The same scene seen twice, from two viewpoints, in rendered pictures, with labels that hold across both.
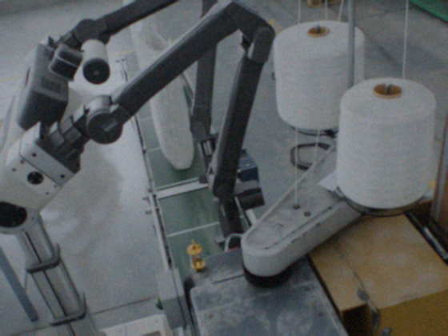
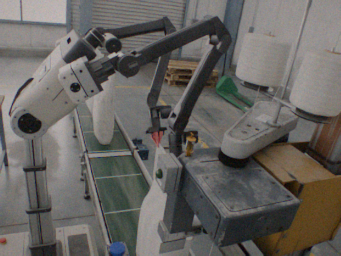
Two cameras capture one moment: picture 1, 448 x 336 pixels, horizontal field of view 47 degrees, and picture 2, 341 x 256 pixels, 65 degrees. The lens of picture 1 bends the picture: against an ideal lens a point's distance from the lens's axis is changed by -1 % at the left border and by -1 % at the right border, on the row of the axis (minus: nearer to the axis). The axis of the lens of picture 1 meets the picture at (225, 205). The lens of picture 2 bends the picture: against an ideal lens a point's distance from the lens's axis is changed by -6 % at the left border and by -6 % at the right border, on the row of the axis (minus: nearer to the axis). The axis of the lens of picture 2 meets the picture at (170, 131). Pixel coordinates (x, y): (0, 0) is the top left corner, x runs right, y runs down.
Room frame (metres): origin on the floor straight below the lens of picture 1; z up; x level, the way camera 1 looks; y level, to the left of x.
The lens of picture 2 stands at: (0.04, 0.35, 1.73)
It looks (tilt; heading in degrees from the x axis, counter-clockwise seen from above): 25 degrees down; 342
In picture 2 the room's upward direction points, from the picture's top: 9 degrees clockwise
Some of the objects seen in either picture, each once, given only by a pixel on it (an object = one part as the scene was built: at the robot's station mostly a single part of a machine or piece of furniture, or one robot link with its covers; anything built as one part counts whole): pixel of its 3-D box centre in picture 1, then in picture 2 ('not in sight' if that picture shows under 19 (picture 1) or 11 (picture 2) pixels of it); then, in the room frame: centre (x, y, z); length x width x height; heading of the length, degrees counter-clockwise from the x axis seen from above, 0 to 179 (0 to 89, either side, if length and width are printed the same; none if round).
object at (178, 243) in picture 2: not in sight; (170, 241); (0.72, 0.08, 0.98); 0.09 x 0.05 x 0.05; 98
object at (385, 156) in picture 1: (385, 139); (322, 81); (0.65, -0.25, 1.61); 0.15 x 0.14 x 0.17; 8
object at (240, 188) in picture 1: (238, 190); (184, 131); (1.08, -0.04, 1.24); 0.11 x 0.09 x 0.12; 97
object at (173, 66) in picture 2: not in sight; (188, 67); (6.42, -1.88, 0.36); 1.20 x 0.82 x 0.14; 94
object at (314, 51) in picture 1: (318, 74); (263, 59); (0.90, -0.22, 1.61); 0.17 x 0.17 x 0.17
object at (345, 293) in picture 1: (330, 293); (259, 182); (0.68, -0.17, 1.26); 0.22 x 0.05 x 0.16; 8
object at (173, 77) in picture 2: not in sight; (188, 73); (6.45, -1.91, 0.22); 1.21 x 0.84 x 0.14; 98
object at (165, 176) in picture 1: (163, 106); (93, 112); (3.46, 0.32, 0.34); 2.21 x 0.39 x 0.09; 8
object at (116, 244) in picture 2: not in sight; (117, 249); (0.82, 0.24, 0.84); 0.06 x 0.06 x 0.02
